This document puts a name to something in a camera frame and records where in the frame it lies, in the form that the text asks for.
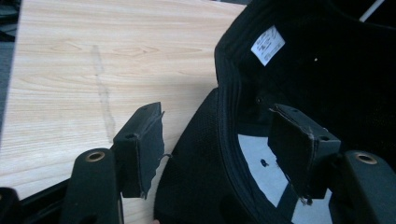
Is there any white rod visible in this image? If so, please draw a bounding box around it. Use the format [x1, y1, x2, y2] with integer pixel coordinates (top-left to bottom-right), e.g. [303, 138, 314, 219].
[359, 0, 386, 23]

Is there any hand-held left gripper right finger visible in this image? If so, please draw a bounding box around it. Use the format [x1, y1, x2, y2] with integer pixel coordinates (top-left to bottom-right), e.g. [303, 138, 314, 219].
[267, 103, 396, 224]

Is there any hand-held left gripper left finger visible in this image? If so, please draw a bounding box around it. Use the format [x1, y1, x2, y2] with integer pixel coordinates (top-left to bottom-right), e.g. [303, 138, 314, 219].
[61, 101, 165, 224]

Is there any black baseball cap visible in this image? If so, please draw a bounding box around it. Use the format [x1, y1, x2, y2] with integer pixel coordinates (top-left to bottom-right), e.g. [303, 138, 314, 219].
[153, 0, 396, 224]

